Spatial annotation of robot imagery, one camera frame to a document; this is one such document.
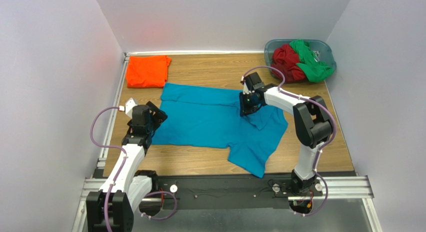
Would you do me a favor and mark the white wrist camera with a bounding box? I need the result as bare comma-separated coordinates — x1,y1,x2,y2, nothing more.
118,97,139,119
242,83,252,95

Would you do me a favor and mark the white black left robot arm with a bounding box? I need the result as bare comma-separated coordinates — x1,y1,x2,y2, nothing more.
85,98,168,232

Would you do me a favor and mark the aluminium left side rail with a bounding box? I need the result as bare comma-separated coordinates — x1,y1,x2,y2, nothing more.
96,52,129,169

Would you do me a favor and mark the green t shirt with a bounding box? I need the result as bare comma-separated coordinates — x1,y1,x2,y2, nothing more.
289,39,335,83

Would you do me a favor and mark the aluminium front frame rail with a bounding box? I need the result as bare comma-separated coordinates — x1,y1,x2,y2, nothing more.
80,176,375,201

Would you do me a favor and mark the folded orange t shirt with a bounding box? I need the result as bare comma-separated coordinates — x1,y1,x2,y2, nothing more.
125,55,172,88

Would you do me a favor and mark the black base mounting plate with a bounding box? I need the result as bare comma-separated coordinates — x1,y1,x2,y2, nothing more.
93,170,357,211

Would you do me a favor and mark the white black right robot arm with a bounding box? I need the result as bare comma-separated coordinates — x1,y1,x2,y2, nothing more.
239,72,336,194

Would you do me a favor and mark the dark red t shirt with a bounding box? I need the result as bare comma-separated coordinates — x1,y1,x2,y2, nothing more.
270,44,308,84

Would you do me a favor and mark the blue t shirt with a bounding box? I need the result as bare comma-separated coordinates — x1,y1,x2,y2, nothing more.
152,83,288,178

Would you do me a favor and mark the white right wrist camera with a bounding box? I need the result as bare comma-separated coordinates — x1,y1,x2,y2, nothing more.
242,83,252,95

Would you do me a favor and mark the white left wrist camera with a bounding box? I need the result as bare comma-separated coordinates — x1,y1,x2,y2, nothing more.
118,97,139,119

